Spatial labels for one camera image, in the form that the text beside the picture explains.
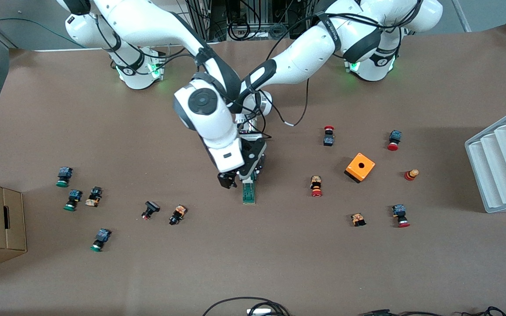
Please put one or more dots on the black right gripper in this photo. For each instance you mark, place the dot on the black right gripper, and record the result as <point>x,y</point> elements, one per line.
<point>253,154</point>

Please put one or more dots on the red pushbutton black contact block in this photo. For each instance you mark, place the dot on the red pushbutton black contact block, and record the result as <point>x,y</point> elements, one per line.
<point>328,139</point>

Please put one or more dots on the grey white ribbed tray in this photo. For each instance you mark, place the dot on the grey white ribbed tray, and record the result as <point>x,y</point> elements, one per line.
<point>503,166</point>

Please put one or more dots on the black pushbutton red tip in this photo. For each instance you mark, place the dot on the black pushbutton red tip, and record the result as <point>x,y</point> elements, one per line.
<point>150,208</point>

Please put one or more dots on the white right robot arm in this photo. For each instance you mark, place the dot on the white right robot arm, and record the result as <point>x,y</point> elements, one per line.
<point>147,22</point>

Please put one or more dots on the aluminium equipment rack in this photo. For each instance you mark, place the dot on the aluminium equipment rack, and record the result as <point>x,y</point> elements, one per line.
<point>218,13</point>

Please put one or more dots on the orange button enclosure box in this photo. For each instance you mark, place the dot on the orange button enclosure box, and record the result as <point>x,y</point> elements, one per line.
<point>368,163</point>

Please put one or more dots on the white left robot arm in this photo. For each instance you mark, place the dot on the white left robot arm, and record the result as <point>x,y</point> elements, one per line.
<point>314,52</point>

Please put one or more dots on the green pushbutton blue contact block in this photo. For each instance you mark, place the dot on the green pushbutton blue contact block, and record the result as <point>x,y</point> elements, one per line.
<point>64,175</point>
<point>74,198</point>
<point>101,238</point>

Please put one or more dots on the red pushbutton blue contact block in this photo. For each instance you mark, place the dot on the red pushbutton blue contact block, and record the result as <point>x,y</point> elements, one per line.
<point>399,213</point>
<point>395,137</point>

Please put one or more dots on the white plug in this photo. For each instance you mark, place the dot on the white plug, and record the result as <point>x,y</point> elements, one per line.
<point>259,312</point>

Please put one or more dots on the black pushbutton orange contact block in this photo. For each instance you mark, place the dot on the black pushbutton orange contact block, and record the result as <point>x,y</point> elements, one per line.
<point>177,214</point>

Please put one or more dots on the red pushbutton orange contact block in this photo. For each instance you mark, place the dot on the red pushbutton orange contact block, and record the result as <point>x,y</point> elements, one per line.
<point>316,184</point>

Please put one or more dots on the red yellow mushroom button head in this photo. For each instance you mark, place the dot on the red yellow mushroom button head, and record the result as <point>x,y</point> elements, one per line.
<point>410,175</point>

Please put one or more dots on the grey metal bar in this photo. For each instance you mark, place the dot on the grey metal bar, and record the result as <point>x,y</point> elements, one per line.
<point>462,17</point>

